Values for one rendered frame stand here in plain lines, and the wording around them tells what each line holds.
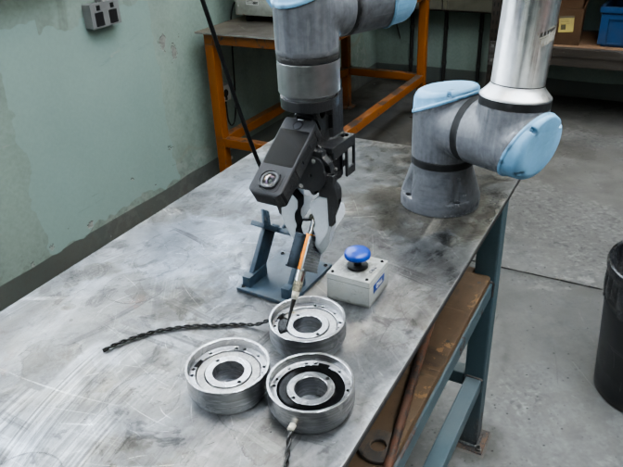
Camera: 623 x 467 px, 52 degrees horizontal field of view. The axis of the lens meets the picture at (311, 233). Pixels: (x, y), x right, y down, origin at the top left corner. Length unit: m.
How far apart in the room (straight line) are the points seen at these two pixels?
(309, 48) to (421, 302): 0.43
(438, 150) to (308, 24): 0.51
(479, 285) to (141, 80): 1.88
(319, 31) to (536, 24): 0.42
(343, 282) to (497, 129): 0.35
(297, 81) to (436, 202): 0.52
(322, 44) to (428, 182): 0.52
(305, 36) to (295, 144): 0.12
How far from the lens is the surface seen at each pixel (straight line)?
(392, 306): 0.96
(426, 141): 1.18
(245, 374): 0.81
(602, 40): 4.16
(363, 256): 0.94
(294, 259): 0.84
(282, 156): 0.76
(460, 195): 1.22
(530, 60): 1.07
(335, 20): 0.75
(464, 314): 1.39
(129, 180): 2.91
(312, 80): 0.75
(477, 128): 1.10
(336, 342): 0.85
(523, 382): 2.09
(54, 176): 2.63
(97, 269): 1.14
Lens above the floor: 1.36
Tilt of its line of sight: 29 degrees down
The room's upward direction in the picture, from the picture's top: 3 degrees counter-clockwise
